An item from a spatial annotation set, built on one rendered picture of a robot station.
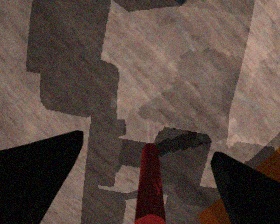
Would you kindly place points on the dark red peg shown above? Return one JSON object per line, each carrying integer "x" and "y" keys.
{"x": 150, "y": 203}

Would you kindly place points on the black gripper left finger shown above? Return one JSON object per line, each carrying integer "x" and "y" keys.
{"x": 31, "y": 176}

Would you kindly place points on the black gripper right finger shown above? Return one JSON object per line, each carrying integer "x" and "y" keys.
{"x": 250, "y": 197}

